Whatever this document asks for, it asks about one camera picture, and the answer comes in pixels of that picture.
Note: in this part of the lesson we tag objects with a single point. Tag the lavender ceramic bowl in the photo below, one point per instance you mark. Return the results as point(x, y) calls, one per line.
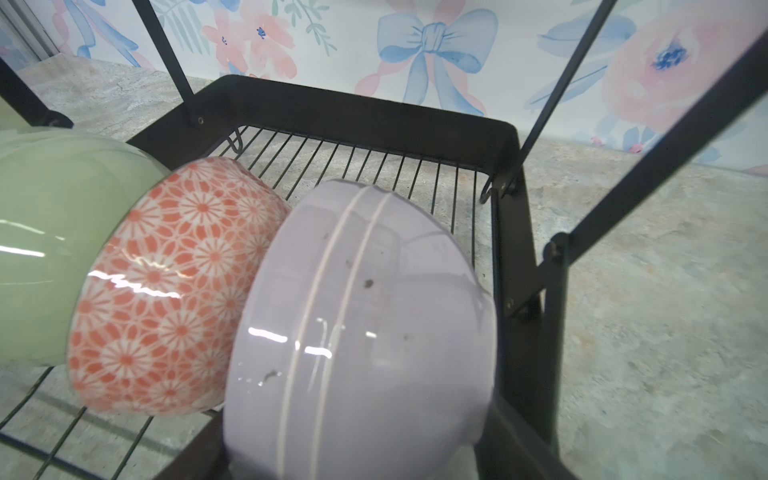
point(366, 348)

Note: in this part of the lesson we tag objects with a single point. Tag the red white patterned bowl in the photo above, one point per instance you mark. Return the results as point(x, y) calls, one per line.
point(154, 326)

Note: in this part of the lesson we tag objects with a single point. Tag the light green ceramic bowl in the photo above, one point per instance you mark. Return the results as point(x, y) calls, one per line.
point(63, 192)

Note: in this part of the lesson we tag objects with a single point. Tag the black wire dish rack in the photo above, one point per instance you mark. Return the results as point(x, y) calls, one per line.
point(519, 439)

